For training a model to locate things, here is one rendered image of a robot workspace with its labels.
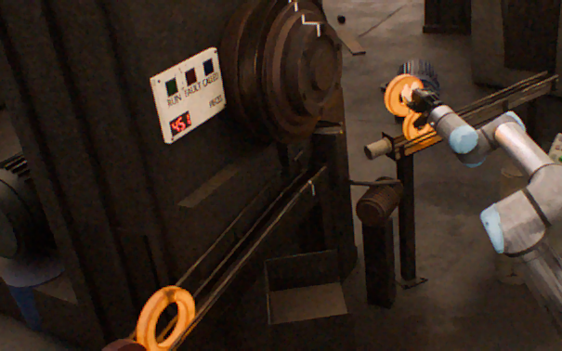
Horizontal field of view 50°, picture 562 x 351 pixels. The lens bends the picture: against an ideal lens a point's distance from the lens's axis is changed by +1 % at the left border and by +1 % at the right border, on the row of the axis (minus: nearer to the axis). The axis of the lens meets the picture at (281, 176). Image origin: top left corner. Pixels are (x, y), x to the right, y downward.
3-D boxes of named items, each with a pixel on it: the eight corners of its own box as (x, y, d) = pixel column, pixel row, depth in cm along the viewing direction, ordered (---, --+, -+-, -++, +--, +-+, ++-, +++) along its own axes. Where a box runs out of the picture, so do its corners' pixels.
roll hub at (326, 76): (291, 129, 179) (279, 37, 166) (333, 95, 200) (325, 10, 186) (307, 131, 176) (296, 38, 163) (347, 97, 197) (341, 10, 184)
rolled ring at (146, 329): (133, 347, 143) (124, 343, 145) (173, 369, 157) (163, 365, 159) (170, 277, 150) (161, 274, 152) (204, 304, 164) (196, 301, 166)
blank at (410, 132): (397, 138, 233) (401, 141, 230) (411, 100, 228) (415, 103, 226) (427, 144, 240) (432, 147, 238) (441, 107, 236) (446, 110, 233)
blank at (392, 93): (381, 83, 221) (385, 84, 218) (415, 68, 224) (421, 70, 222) (387, 120, 228) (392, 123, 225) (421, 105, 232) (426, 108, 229)
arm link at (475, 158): (497, 157, 210) (487, 140, 200) (467, 174, 213) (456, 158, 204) (484, 138, 215) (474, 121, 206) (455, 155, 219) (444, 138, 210)
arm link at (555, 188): (580, 173, 145) (507, 103, 208) (531, 199, 148) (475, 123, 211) (602, 210, 148) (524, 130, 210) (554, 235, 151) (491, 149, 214)
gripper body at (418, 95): (428, 83, 215) (449, 100, 207) (424, 102, 221) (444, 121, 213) (410, 88, 213) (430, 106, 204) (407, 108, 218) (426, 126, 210)
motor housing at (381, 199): (360, 306, 251) (351, 197, 226) (381, 276, 267) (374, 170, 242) (390, 315, 245) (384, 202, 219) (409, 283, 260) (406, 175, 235)
